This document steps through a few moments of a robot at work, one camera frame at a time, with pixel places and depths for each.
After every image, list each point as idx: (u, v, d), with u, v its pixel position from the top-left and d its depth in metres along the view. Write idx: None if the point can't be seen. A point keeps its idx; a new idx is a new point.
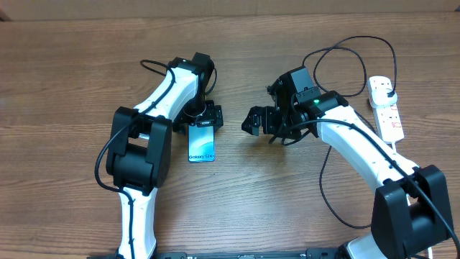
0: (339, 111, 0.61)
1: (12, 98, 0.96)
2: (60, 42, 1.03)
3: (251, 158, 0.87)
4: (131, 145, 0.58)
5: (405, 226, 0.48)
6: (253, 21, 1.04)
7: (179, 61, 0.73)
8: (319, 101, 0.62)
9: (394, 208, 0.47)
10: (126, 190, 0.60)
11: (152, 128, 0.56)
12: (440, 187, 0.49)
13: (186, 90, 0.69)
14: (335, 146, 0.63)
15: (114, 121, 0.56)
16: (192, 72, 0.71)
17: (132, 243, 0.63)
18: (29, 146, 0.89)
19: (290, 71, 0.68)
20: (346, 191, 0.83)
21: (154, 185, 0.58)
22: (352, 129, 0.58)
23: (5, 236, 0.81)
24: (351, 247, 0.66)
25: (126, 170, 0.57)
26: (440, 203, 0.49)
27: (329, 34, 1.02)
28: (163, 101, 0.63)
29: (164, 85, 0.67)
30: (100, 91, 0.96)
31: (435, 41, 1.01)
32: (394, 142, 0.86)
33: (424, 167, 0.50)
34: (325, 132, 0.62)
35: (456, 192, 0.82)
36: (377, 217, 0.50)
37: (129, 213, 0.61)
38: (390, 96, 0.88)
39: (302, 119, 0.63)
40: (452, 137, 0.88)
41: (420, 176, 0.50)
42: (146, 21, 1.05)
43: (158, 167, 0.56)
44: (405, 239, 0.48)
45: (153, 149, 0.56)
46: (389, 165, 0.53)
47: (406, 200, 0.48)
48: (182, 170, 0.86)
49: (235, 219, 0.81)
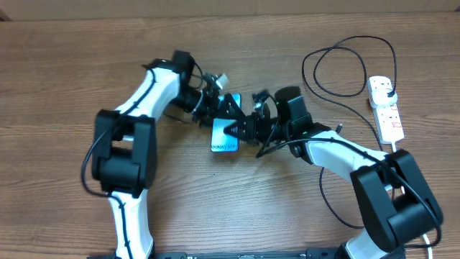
0: (323, 134, 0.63)
1: (13, 98, 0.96)
2: (59, 42, 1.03)
3: (244, 155, 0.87)
4: (115, 149, 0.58)
5: (386, 206, 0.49)
6: (253, 20, 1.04)
7: (158, 62, 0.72)
8: (307, 132, 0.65)
9: (369, 188, 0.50)
10: (115, 195, 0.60)
11: (136, 127, 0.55)
12: (410, 167, 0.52)
13: (167, 89, 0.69)
14: (328, 167, 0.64)
15: (95, 126, 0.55)
16: (172, 70, 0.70)
17: (129, 245, 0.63)
18: (29, 146, 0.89)
19: (287, 96, 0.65)
20: (346, 191, 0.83)
21: (142, 186, 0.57)
22: (333, 143, 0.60)
23: (5, 236, 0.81)
24: (350, 246, 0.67)
25: (111, 174, 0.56)
26: (418, 184, 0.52)
27: (329, 34, 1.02)
28: (144, 101, 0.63)
29: (144, 86, 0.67)
30: (100, 91, 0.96)
31: (435, 41, 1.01)
32: (394, 142, 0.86)
33: (396, 152, 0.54)
34: (315, 154, 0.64)
35: (456, 192, 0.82)
36: (362, 205, 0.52)
37: (122, 216, 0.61)
38: (390, 96, 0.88)
39: (295, 151, 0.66)
40: (452, 137, 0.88)
41: (391, 160, 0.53)
42: (146, 21, 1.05)
43: (145, 167, 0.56)
44: (389, 219, 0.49)
45: (139, 150, 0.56)
46: (361, 157, 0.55)
47: (379, 180, 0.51)
48: (182, 170, 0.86)
49: (235, 219, 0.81)
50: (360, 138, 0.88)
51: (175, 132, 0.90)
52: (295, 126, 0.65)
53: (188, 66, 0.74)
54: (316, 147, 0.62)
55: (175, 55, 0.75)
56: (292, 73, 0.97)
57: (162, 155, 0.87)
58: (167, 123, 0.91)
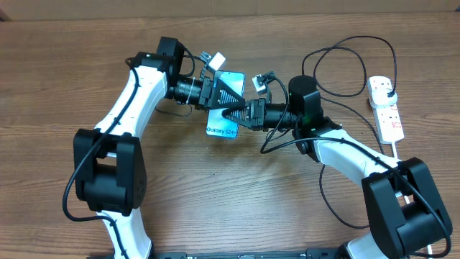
0: (334, 133, 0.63)
1: (13, 98, 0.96)
2: (59, 42, 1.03)
3: (244, 155, 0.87)
4: (100, 168, 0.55)
5: (396, 216, 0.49)
6: (253, 20, 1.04)
7: (142, 57, 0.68)
8: (316, 129, 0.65)
9: (380, 197, 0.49)
10: (104, 214, 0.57)
11: (118, 149, 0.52)
12: (424, 175, 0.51)
13: (153, 93, 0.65)
14: (334, 166, 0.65)
15: (75, 149, 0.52)
16: (158, 69, 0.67)
17: (126, 253, 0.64)
18: (29, 146, 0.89)
19: (302, 91, 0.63)
20: (346, 191, 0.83)
21: (131, 206, 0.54)
22: (343, 143, 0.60)
23: (5, 235, 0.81)
24: (351, 246, 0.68)
25: (98, 196, 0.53)
26: (431, 194, 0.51)
27: (329, 34, 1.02)
28: (126, 115, 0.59)
29: (127, 92, 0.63)
30: (100, 91, 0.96)
31: (435, 40, 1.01)
32: (394, 142, 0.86)
33: (409, 160, 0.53)
34: (323, 152, 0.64)
35: (456, 192, 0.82)
36: (371, 213, 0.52)
37: (115, 232, 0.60)
38: (390, 96, 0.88)
39: (302, 147, 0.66)
40: (452, 137, 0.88)
41: (404, 168, 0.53)
42: (146, 21, 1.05)
43: (132, 188, 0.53)
44: (397, 229, 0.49)
45: (123, 173, 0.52)
46: (374, 162, 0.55)
47: (392, 189, 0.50)
48: (182, 170, 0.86)
49: (235, 219, 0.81)
50: (360, 138, 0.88)
51: (174, 131, 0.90)
52: (306, 121, 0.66)
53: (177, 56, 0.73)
54: (324, 147, 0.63)
55: (164, 45, 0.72)
56: (292, 73, 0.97)
57: (162, 155, 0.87)
58: (168, 123, 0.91)
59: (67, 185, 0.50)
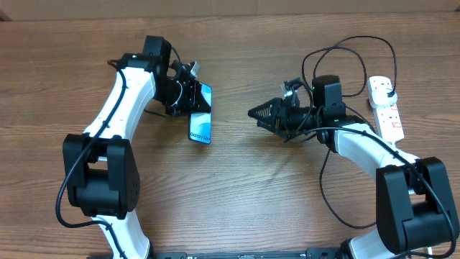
0: (356, 126, 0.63)
1: (13, 98, 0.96)
2: (60, 42, 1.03)
3: (244, 155, 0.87)
4: (91, 173, 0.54)
5: (405, 209, 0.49)
6: (254, 21, 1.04)
7: (128, 57, 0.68)
8: (339, 121, 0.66)
9: (393, 188, 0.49)
10: (100, 218, 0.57)
11: (108, 152, 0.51)
12: (440, 175, 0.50)
13: (141, 93, 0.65)
14: (351, 158, 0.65)
15: (65, 154, 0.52)
16: (144, 69, 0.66)
17: (124, 255, 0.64)
18: (29, 145, 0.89)
19: (325, 82, 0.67)
20: (346, 191, 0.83)
21: (126, 210, 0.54)
22: (364, 137, 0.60)
23: (5, 236, 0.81)
24: (353, 242, 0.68)
25: (90, 201, 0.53)
26: (445, 194, 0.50)
27: (329, 35, 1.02)
28: (116, 117, 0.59)
29: (114, 95, 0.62)
30: (100, 91, 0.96)
31: (435, 41, 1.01)
32: (394, 142, 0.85)
33: (428, 158, 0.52)
34: (342, 143, 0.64)
35: (456, 193, 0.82)
36: (379, 202, 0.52)
37: (111, 234, 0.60)
38: (390, 96, 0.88)
39: (323, 137, 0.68)
40: (452, 137, 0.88)
41: (421, 165, 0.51)
42: (146, 21, 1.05)
43: (125, 191, 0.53)
44: (404, 221, 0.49)
45: (115, 176, 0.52)
46: (392, 156, 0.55)
47: (405, 183, 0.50)
48: (182, 170, 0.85)
49: (235, 219, 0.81)
50: None
51: (174, 131, 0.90)
52: (327, 113, 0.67)
53: (164, 55, 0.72)
54: (345, 137, 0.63)
55: (149, 45, 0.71)
56: (292, 73, 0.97)
57: (162, 155, 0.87)
58: (168, 122, 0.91)
59: (59, 191, 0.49)
